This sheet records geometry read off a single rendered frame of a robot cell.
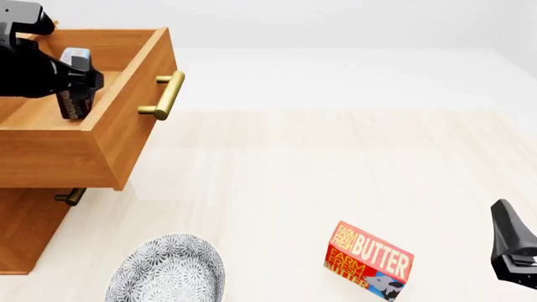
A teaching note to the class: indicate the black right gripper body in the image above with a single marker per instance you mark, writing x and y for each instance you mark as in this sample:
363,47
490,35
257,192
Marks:
518,269

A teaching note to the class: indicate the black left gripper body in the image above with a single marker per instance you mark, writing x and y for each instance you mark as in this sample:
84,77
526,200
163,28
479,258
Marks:
40,75

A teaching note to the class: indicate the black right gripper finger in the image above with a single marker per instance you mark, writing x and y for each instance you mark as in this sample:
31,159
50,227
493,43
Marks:
509,229

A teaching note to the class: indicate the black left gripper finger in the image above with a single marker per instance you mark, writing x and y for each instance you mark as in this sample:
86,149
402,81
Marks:
84,80

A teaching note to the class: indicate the chocolate pudding box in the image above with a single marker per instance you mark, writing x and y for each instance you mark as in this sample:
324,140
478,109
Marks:
75,107

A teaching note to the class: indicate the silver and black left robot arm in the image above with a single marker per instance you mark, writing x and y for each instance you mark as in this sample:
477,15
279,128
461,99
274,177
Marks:
17,15

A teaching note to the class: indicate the wooden cabinet drawer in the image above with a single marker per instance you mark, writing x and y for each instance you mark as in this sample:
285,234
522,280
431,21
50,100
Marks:
63,154

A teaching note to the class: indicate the wooden cabinet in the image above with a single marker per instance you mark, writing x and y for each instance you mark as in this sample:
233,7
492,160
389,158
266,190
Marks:
25,236

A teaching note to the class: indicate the red butter box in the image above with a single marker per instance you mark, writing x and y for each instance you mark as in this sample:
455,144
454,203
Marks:
369,261

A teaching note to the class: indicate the grey patterned bowl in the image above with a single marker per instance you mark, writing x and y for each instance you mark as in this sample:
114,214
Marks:
168,270

